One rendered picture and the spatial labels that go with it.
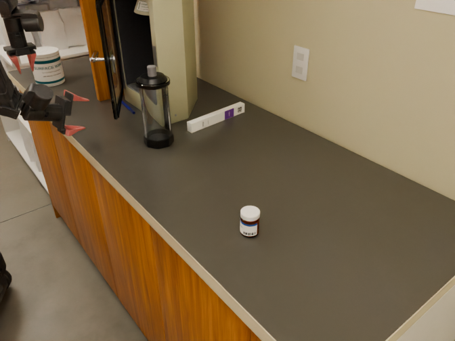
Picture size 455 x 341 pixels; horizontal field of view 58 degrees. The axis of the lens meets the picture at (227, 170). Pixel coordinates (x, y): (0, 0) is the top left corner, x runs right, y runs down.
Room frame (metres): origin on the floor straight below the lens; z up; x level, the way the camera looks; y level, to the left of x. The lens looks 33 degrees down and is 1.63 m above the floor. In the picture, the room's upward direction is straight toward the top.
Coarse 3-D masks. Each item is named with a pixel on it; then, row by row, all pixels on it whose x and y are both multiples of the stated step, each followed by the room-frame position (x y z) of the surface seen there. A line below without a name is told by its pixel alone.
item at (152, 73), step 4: (148, 68) 1.24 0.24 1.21; (152, 68) 1.24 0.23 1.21; (148, 72) 1.24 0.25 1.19; (152, 72) 1.24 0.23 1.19; (156, 72) 1.28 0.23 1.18; (160, 72) 1.28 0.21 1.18; (140, 76) 1.24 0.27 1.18; (144, 76) 1.24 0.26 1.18; (148, 76) 1.24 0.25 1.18; (152, 76) 1.24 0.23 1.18; (156, 76) 1.24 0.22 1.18; (160, 76) 1.24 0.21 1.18; (164, 76) 1.25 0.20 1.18; (140, 80) 1.23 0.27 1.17; (144, 80) 1.22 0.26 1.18; (148, 80) 1.22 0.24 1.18; (152, 80) 1.22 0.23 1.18; (156, 80) 1.22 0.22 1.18; (160, 80) 1.23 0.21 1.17; (164, 80) 1.24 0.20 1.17; (148, 84) 1.21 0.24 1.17; (152, 84) 1.21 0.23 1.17; (156, 84) 1.21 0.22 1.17
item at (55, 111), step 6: (60, 96) 1.25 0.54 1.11; (60, 102) 1.22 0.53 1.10; (48, 108) 1.18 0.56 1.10; (54, 108) 1.19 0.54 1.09; (60, 108) 1.21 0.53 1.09; (48, 114) 1.17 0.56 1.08; (54, 114) 1.18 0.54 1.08; (60, 114) 1.20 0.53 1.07; (42, 120) 1.17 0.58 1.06; (48, 120) 1.18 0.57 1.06; (54, 120) 1.19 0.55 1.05; (60, 120) 1.20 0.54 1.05; (54, 126) 1.22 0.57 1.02; (60, 126) 1.19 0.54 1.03
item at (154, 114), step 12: (144, 84) 1.21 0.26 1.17; (144, 96) 1.22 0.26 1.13; (156, 96) 1.21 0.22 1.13; (168, 96) 1.25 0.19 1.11; (144, 108) 1.22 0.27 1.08; (156, 108) 1.21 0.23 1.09; (168, 108) 1.24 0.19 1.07; (144, 120) 1.23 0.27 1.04; (156, 120) 1.21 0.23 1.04; (168, 120) 1.23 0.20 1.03; (144, 132) 1.24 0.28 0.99; (156, 132) 1.21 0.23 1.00; (168, 132) 1.23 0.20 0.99
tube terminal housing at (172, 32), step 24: (144, 0) 1.42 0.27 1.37; (168, 0) 1.41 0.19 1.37; (192, 0) 1.62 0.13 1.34; (168, 24) 1.41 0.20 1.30; (192, 24) 1.60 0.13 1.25; (120, 48) 1.61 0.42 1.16; (168, 48) 1.40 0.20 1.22; (192, 48) 1.58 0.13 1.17; (168, 72) 1.40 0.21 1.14; (192, 72) 1.56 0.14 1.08; (192, 96) 1.54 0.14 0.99
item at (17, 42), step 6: (12, 36) 1.51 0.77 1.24; (18, 36) 1.51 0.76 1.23; (24, 36) 1.54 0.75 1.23; (12, 42) 1.51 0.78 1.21; (18, 42) 1.51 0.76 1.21; (24, 42) 1.53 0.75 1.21; (6, 48) 1.51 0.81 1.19; (12, 48) 1.51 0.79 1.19; (18, 48) 1.51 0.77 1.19; (24, 48) 1.52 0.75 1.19; (30, 48) 1.53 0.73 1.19; (36, 48) 1.54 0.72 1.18
